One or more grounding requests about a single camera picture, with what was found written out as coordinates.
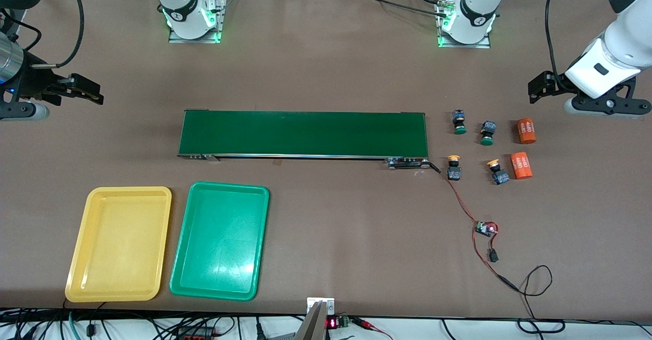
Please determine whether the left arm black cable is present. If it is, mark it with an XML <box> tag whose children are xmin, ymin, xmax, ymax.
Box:
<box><xmin>544</xmin><ymin>0</ymin><xmax>571</xmax><ymax>91</ymax></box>

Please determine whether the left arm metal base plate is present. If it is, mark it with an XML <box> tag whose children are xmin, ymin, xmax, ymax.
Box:
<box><xmin>437</xmin><ymin>0</ymin><xmax>492</xmax><ymax>49</ymax></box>

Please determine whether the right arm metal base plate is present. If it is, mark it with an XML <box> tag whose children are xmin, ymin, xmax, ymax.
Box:
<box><xmin>168</xmin><ymin>0</ymin><xmax>227</xmax><ymax>44</ymax></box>

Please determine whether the black power strip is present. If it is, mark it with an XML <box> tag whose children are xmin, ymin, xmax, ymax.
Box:
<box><xmin>176</xmin><ymin>326</ymin><xmax>217</xmax><ymax>340</ymax></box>

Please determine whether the orange cylinder battery cell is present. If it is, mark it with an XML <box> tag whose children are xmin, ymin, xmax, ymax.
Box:
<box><xmin>510</xmin><ymin>152</ymin><xmax>533</xmax><ymax>180</ymax></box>
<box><xmin>517</xmin><ymin>118</ymin><xmax>537</xmax><ymax>145</ymax></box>

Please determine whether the green conveyor belt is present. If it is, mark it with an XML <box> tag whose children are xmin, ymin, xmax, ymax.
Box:
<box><xmin>177</xmin><ymin>109</ymin><xmax>432</xmax><ymax>170</ymax></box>

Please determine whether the black cable loop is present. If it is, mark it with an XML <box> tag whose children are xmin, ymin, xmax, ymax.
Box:
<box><xmin>517</xmin><ymin>319</ymin><xmax>566</xmax><ymax>334</ymax></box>

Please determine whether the silver camera mount pole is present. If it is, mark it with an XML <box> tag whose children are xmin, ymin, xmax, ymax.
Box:
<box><xmin>293</xmin><ymin>297</ymin><xmax>336</xmax><ymax>340</ymax></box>

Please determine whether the black cable on table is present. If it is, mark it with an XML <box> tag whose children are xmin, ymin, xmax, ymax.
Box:
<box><xmin>351</xmin><ymin>0</ymin><xmax>459</xmax><ymax>19</ymax></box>

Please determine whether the red clip lead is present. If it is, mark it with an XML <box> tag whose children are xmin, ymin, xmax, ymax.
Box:
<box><xmin>351</xmin><ymin>317</ymin><xmax>394</xmax><ymax>340</ymax></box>

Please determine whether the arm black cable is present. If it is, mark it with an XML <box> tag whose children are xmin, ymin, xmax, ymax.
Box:
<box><xmin>28</xmin><ymin>0</ymin><xmax>86</xmax><ymax>70</ymax></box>
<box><xmin>544</xmin><ymin>0</ymin><xmax>571</xmax><ymax>91</ymax></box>

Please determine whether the yellow plastic tray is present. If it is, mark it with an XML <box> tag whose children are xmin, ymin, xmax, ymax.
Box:
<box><xmin>65</xmin><ymin>186</ymin><xmax>173</xmax><ymax>303</ymax></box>

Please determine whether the green plastic tray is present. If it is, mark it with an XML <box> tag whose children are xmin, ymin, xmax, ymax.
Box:
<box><xmin>169</xmin><ymin>181</ymin><xmax>270</xmax><ymax>301</ymax></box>

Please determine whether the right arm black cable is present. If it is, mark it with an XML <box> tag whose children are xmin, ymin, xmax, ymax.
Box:
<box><xmin>28</xmin><ymin>0</ymin><xmax>86</xmax><ymax>70</ymax></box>

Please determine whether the red black conveyor wire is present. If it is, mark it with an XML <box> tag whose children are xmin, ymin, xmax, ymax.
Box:
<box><xmin>428</xmin><ymin>161</ymin><xmax>554</xmax><ymax>320</ymax></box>

